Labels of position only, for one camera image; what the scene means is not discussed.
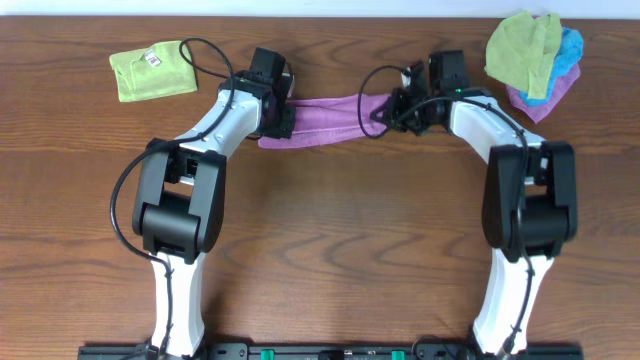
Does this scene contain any large pink cloth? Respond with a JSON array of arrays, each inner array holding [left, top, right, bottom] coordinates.
[[258, 94, 365, 149]]

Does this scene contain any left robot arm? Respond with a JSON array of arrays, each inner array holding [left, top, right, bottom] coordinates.
[[132, 48, 295, 359]]

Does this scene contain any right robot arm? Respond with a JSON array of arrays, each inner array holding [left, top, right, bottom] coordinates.
[[369, 50, 584, 359]]

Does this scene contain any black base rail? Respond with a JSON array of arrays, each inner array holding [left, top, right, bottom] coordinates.
[[77, 342, 585, 360]]

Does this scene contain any crumpled green cloth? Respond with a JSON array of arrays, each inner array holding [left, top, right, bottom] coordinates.
[[485, 11, 562, 99]]

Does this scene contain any folded green cloth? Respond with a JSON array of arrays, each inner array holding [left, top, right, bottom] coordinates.
[[109, 41, 198, 103]]

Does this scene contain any blue cloth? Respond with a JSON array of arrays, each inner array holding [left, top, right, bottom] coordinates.
[[519, 27, 584, 105]]

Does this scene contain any small pink cloth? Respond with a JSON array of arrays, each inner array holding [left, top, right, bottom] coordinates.
[[506, 64, 581, 123]]

